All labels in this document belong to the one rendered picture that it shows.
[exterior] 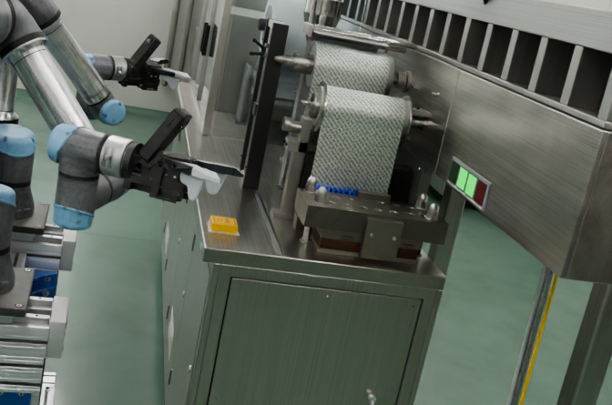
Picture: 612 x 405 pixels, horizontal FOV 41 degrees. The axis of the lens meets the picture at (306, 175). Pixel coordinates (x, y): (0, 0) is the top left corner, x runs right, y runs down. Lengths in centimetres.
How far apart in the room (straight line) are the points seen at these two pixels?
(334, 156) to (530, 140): 68
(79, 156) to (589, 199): 96
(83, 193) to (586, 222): 95
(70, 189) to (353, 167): 101
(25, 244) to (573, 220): 144
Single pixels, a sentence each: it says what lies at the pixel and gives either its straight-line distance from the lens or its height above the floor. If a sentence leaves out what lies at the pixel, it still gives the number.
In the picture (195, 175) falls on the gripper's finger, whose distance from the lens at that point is 141.
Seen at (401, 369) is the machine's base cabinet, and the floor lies 61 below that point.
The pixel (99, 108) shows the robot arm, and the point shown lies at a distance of 238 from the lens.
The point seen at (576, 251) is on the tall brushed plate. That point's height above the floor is 120.
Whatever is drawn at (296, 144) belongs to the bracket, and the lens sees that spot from 235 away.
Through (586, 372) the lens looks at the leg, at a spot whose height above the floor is 91.
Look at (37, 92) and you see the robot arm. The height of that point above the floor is 128.
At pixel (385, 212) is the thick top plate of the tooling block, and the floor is 103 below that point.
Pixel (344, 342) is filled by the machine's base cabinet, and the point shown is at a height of 68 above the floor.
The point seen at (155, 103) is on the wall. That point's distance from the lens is 789.
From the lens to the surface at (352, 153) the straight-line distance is 232.
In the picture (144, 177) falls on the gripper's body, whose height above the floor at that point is 119.
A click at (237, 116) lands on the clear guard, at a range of 330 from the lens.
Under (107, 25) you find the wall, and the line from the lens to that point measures 779.
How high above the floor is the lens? 161
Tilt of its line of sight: 14 degrees down
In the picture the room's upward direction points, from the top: 12 degrees clockwise
